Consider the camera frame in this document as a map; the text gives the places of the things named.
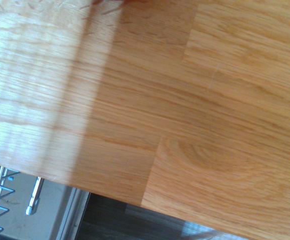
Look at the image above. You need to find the dishwasher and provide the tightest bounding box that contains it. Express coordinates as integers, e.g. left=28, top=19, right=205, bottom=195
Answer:
left=0, top=161, right=91, bottom=240

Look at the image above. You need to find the metal rack slide rail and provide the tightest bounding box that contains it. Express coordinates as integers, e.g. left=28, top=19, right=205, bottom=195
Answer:
left=25, top=175, right=45, bottom=216

